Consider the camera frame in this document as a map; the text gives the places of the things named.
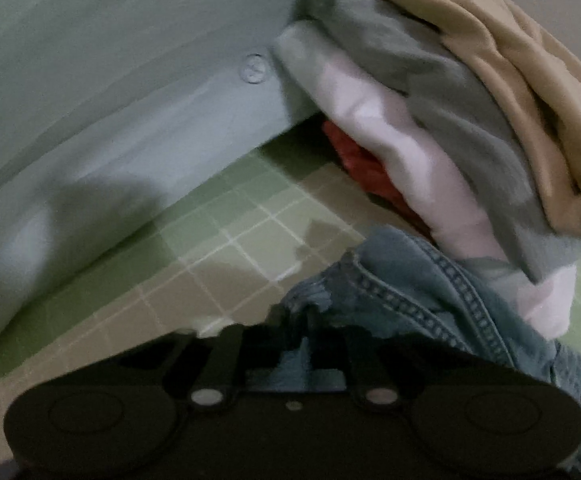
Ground grey green garment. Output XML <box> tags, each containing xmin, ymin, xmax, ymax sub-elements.
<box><xmin>290</xmin><ymin>0</ymin><xmax>581</xmax><ymax>283</ymax></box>

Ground red cloth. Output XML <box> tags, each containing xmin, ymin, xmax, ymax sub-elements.
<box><xmin>321</xmin><ymin>119</ymin><xmax>423</xmax><ymax>218</ymax></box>

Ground pale carrot print quilt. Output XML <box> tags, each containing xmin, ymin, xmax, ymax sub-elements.
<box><xmin>0</xmin><ymin>0</ymin><xmax>356</xmax><ymax>368</ymax></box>

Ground white pink garment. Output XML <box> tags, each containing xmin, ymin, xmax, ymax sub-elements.
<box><xmin>273</xmin><ymin>24</ymin><xmax>578</xmax><ymax>338</ymax></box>

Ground blue denim jeans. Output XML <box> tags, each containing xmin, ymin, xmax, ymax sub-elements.
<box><xmin>265</xmin><ymin>225</ymin><xmax>581</xmax><ymax>480</ymax></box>

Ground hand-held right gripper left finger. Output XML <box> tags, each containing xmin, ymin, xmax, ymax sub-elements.
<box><xmin>115</xmin><ymin>322</ymin><xmax>291</xmax><ymax>413</ymax></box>

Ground beige garment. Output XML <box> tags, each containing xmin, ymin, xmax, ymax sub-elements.
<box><xmin>344</xmin><ymin>0</ymin><xmax>581</xmax><ymax>240</ymax></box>

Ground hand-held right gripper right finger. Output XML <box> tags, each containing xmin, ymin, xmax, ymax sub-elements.
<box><xmin>303</xmin><ymin>317</ymin><xmax>406</xmax><ymax>408</ymax></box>

